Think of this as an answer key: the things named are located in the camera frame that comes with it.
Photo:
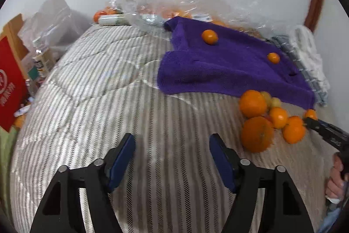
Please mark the green cloth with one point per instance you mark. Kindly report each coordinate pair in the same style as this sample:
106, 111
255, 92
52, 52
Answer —
5, 151

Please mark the labelled plastic bottle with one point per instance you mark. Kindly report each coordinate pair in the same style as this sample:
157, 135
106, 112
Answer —
43, 61

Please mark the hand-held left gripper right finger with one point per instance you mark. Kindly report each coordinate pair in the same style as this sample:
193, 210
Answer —
222, 162

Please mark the brown wooden frame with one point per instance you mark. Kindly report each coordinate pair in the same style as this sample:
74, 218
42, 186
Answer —
316, 1

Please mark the white cylindrical package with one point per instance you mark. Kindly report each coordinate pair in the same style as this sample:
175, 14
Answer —
113, 20

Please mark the grey plastic bag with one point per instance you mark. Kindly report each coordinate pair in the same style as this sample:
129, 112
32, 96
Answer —
54, 17

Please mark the large orange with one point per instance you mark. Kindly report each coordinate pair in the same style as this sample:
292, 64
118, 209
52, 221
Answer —
253, 103
257, 134

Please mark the clear plastic bag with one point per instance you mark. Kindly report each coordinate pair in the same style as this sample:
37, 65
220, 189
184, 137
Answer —
218, 3

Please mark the purple towel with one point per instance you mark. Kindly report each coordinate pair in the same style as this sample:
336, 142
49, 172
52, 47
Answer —
231, 66

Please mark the grey checkered cloth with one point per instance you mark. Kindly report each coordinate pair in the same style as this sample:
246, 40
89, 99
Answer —
316, 85

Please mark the red box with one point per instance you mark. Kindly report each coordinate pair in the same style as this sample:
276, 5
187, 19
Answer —
11, 80

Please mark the person's right forearm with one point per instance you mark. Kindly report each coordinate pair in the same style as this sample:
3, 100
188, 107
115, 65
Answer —
331, 219

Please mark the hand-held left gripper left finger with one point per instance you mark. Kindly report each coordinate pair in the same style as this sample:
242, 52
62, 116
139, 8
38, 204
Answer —
122, 159

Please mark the person's right hand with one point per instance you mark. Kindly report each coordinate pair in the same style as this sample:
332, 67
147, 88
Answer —
334, 186

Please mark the medium orange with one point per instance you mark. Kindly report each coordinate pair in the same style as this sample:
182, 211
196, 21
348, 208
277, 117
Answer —
294, 130
278, 117

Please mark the small yellowish fruit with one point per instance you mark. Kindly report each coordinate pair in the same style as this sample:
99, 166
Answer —
276, 102
265, 97

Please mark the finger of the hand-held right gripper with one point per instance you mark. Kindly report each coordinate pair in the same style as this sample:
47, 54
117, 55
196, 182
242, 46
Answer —
327, 130

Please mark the striped bed blanket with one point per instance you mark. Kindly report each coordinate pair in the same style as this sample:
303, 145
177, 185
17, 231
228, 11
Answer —
109, 113

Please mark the small orange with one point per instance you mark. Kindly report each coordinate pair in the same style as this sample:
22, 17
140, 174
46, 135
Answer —
273, 58
210, 37
99, 16
310, 113

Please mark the cardboard box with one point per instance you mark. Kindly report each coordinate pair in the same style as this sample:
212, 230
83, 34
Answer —
16, 28

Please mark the white striped towel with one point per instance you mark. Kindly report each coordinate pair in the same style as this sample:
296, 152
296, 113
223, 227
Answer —
308, 52

